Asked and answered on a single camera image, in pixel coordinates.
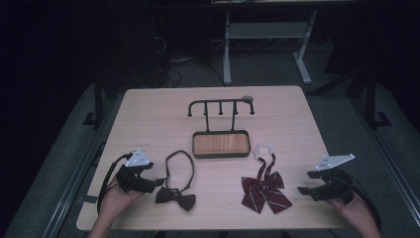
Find grey metal rail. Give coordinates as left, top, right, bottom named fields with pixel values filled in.
left=350, top=95, right=420, bottom=219
left=41, top=95, right=112, bottom=238

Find person's left hand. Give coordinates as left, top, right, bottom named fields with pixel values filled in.
left=98, top=178, right=145, bottom=221

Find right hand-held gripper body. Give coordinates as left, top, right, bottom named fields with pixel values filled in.
left=311, top=153, right=356, bottom=204

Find white metal desk frame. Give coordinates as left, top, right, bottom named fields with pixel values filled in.
left=222, top=9, right=319, bottom=85

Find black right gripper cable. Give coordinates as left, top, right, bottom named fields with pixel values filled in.
left=343, top=174, right=383, bottom=232

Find red striped bow tie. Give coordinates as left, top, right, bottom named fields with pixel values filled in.
left=241, top=142, right=294, bottom=215

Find black bow tie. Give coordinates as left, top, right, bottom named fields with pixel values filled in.
left=155, top=150, right=197, bottom=212

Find black floor cables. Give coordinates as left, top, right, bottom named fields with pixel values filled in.
left=157, top=56, right=226, bottom=89

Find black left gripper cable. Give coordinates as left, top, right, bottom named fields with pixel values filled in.
left=96, top=152, right=134, bottom=214

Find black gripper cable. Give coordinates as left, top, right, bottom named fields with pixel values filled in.
left=96, top=152, right=134, bottom=214
left=343, top=174, right=383, bottom=232

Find person's right hand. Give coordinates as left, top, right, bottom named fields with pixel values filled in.
left=326, top=192, right=380, bottom=229

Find black metal stand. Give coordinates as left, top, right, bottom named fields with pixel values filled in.
left=82, top=74, right=107, bottom=129
left=362, top=70, right=392, bottom=129

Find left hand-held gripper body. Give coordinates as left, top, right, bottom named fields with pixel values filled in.
left=115, top=148, right=157, bottom=194

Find black hook rack wooden base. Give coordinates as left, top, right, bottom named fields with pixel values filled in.
left=187, top=98, right=256, bottom=160

